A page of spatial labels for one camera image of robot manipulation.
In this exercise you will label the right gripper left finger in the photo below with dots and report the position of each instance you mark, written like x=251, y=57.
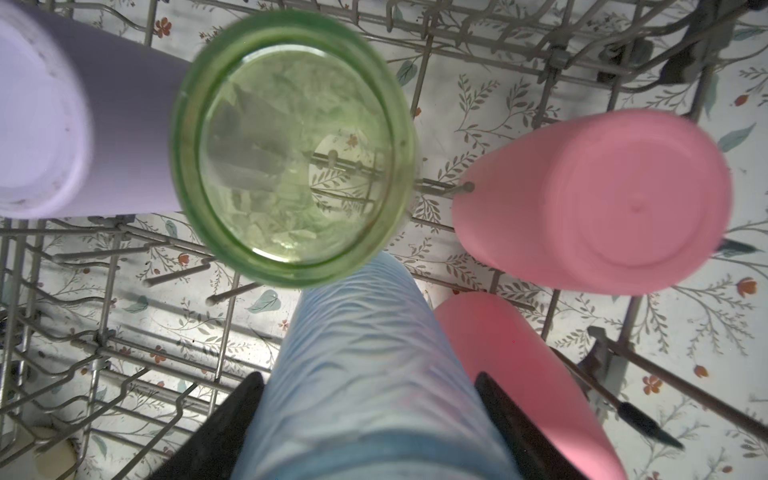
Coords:
x=212, y=451

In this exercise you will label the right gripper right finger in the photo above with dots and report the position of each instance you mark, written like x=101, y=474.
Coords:
x=535, y=455

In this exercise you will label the pink cup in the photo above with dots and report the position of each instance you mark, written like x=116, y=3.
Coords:
x=627, y=202
x=488, y=334

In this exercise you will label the beige cup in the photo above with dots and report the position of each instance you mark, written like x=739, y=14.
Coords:
x=30, y=465

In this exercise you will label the blue translucent cup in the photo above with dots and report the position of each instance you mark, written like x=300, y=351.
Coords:
x=367, y=386

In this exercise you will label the green translucent cup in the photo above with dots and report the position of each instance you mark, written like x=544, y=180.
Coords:
x=293, y=151

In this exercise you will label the lilac cup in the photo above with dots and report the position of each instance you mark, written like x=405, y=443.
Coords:
x=85, y=119

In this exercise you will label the floral table mat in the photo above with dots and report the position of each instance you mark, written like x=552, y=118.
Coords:
x=690, y=312

